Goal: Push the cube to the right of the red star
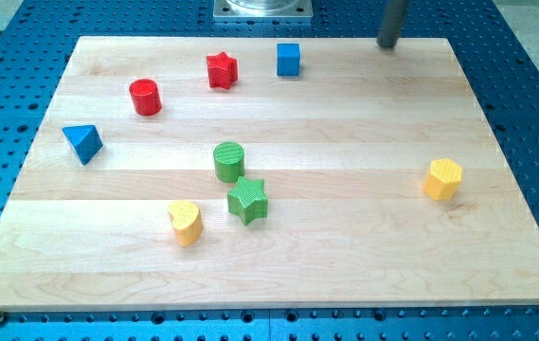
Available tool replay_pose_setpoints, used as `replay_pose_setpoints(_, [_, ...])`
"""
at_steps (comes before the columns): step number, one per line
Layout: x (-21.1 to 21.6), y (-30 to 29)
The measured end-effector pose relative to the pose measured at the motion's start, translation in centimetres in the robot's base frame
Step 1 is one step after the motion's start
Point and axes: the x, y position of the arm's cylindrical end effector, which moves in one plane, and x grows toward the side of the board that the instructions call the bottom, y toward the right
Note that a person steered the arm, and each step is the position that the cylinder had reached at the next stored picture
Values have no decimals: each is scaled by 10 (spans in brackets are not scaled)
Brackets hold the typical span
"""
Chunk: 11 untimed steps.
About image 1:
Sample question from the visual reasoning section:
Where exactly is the green cylinder block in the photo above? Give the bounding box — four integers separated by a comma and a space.
213, 141, 245, 183

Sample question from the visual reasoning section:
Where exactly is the light wooden board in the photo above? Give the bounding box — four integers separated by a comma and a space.
0, 36, 539, 312

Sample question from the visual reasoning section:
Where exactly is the yellow hexagon block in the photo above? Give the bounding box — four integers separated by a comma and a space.
422, 158, 463, 201

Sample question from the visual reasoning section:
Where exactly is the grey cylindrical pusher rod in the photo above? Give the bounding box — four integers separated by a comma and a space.
376, 0, 410, 48

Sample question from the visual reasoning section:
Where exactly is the green star block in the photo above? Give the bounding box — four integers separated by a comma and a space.
227, 176, 268, 225

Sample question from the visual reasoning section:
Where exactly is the red cylinder block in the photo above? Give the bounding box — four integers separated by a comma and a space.
129, 79, 162, 116

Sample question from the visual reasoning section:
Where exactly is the red star block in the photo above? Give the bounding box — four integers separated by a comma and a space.
207, 51, 239, 90

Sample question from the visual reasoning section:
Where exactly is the yellow heart block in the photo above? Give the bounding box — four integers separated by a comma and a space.
168, 200, 204, 246

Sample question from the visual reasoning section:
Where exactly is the blue triangular prism block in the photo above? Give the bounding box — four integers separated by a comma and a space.
62, 125, 103, 166

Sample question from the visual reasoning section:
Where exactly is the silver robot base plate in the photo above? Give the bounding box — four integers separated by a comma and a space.
213, 0, 314, 21

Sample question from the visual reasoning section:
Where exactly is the blue cube block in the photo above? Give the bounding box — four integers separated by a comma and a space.
277, 43, 301, 77

